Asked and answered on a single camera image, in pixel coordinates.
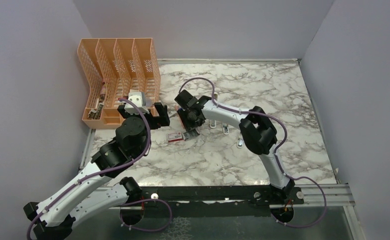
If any grey staple tray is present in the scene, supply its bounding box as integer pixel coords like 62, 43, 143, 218
182, 129, 200, 141

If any red staple box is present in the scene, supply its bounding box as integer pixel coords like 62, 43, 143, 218
167, 131, 184, 143

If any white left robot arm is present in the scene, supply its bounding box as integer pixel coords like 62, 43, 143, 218
23, 92, 170, 240

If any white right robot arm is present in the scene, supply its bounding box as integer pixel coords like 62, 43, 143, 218
175, 90, 295, 204

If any small white stapler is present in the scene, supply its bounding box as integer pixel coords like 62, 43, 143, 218
237, 138, 244, 149

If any orange plastic file organizer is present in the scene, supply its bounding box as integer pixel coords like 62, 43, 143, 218
77, 38, 161, 129

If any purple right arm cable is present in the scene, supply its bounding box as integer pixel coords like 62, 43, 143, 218
178, 77, 328, 229

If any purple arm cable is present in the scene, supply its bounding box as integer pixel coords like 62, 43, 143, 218
26, 97, 173, 240
178, 77, 328, 229

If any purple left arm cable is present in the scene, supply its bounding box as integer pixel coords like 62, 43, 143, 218
26, 97, 173, 240

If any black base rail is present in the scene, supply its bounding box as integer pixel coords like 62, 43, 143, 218
73, 177, 305, 220

